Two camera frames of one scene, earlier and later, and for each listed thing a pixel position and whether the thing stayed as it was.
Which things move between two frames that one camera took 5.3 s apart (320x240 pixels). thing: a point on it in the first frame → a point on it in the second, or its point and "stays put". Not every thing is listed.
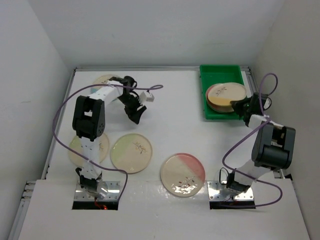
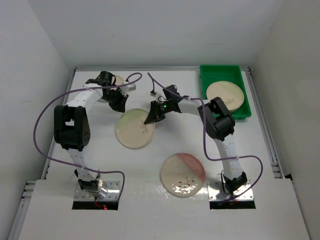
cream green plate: [131, 153] → [131, 130]
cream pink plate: [182, 174] stays put
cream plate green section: [103, 146] → [231, 94]
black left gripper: [133, 113] → [120, 106]
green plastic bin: [215, 74] stays put
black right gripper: [236, 105] → [155, 115]
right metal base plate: [217, 191] stays put
